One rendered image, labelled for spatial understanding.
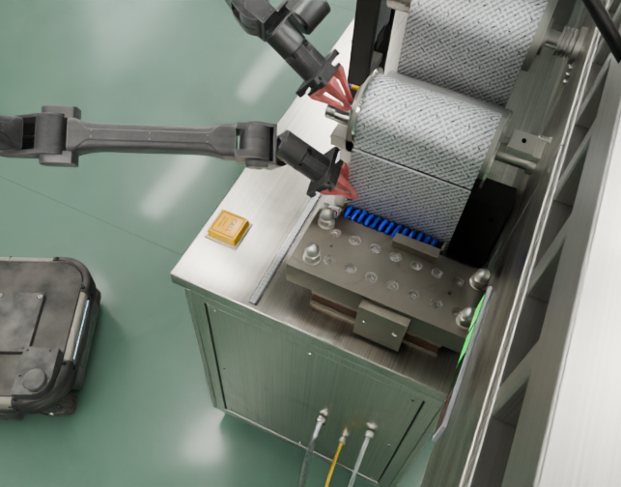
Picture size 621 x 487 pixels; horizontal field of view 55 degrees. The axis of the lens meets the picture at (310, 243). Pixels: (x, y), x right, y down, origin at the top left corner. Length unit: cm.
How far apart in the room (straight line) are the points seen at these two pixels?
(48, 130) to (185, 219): 142
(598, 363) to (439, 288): 77
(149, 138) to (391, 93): 45
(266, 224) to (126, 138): 41
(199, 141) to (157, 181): 160
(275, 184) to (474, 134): 58
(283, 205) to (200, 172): 133
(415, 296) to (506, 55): 49
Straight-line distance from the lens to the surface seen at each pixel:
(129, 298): 239
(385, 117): 109
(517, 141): 111
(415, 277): 119
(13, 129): 123
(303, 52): 114
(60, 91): 326
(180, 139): 114
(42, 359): 203
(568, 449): 41
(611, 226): 52
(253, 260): 133
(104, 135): 117
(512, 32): 121
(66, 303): 215
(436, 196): 116
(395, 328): 116
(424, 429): 143
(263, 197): 144
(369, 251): 120
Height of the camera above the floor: 201
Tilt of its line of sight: 55 degrees down
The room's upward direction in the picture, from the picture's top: 5 degrees clockwise
